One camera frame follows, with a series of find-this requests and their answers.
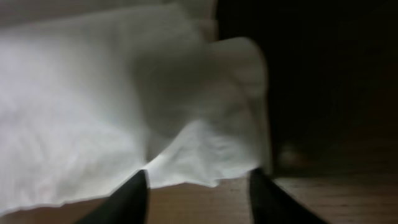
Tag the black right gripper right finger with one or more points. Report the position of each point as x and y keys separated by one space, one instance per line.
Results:
x=271 y=205

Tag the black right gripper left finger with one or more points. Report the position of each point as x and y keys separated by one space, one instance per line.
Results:
x=127 y=205

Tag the white t-shirt with robot print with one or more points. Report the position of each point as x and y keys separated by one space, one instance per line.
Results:
x=90 y=97

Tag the black garment at right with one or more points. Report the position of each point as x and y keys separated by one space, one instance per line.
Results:
x=332 y=99

